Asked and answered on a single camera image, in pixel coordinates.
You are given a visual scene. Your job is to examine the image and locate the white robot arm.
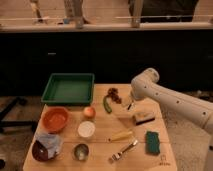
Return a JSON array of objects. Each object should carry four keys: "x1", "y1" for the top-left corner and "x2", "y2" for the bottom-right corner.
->
[{"x1": 130, "y1": 68, "x2": 213, "y2": 171}]

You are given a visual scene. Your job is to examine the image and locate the wooden block brush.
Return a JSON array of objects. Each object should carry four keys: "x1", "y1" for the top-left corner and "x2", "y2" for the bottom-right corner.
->
[{"x1": 133, "y1": 112, "x2": 155, "y2": 125}]

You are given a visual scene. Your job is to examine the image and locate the red bowl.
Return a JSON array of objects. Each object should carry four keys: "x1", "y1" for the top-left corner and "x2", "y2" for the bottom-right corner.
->
[{"x1": 42, "y1": 107, "x2": 69, "y2": 133}]

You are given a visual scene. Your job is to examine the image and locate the dark purple bowl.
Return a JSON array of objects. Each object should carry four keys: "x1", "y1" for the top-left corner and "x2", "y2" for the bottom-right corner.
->
[{"x1": 32, "y1": 141, "x2": 49, "y2": 162}]

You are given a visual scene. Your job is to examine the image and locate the dark red grapes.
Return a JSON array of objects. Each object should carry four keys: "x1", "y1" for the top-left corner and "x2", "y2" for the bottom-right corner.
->
[{"x1": 107, "y1": 88, "x2": 122, "y2": 104}]

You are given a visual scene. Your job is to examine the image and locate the green cucumber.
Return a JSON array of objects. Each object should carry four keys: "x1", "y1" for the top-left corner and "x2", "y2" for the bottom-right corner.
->
[{"x1": 103, "y1": 96, "x2": 112, "y2": 114}]

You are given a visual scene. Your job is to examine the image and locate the peach apple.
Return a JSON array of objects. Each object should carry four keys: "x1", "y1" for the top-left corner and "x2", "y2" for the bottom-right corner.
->
[{"x1": 83, "y1": 106, "x2": 96, "y2": 118}]

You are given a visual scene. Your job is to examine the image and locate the green plastic tray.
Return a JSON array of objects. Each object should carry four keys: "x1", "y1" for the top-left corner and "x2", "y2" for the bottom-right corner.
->
[{"x1": 41, "y1": 73, "x2": 95, "y2": 106}]

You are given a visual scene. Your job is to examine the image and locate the white cup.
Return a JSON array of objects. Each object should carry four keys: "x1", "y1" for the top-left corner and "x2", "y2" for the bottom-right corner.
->
[{"x1": 77, "y1": 121, "x2": 95, "y2": 138}]

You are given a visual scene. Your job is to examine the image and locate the green sponge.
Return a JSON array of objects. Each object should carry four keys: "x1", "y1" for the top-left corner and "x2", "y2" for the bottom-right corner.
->
[{"x1": 145, "y1": 131, "x2": 160, "y2": 155}]

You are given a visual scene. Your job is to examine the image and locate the small metal cup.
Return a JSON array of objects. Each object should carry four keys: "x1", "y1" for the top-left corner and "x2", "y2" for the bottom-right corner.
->
[{"x1": 74, "y1": 144, "x2": 89, "y2": 161}]

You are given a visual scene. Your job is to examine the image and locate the silver fork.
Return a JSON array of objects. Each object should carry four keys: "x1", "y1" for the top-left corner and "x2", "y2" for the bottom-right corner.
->
[{"x1": 109, "y1": 140, "x2": 138, "y2": 163}]

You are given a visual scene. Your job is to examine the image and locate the black office chair base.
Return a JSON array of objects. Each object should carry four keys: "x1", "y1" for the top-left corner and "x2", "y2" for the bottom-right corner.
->
[{"x1": 0, "y1": 96, "x2": 38, "y2": 133}]

